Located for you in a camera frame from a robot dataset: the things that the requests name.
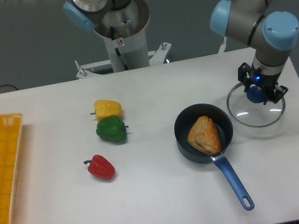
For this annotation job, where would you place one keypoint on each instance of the green bell pepper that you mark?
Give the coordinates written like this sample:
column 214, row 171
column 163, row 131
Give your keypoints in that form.
column 112, row 129

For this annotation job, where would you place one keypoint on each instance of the yellow bell pepper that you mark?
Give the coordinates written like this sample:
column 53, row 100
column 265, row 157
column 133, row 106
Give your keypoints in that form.
column 106, row 108

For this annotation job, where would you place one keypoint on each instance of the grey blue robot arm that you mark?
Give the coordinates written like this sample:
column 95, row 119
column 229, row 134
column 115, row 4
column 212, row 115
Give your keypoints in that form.
column 272, row 36

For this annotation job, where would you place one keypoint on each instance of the triangular puff pastry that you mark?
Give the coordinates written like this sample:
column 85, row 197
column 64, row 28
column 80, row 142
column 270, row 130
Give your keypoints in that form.
column 203, row 136

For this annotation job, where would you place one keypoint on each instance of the dark saucepan blue handle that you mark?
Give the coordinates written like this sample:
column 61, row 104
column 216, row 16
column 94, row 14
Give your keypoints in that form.
column 184, row 122

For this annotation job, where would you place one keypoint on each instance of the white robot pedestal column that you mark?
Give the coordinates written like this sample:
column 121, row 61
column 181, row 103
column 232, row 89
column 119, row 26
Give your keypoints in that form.
column 124, row 36

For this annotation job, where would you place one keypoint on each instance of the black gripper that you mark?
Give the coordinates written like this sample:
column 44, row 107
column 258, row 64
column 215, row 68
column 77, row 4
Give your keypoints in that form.
column 255, row 79

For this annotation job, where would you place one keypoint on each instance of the white metal base frame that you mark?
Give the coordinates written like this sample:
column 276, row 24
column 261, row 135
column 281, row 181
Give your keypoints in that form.
column 157, row 57

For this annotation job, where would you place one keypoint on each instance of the red bell pepper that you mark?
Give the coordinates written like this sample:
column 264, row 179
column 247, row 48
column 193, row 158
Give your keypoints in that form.
column 100, row 167

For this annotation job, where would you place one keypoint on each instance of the glass pot lid blue knob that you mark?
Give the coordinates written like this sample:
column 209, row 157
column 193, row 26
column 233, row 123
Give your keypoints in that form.
column 249, row 109

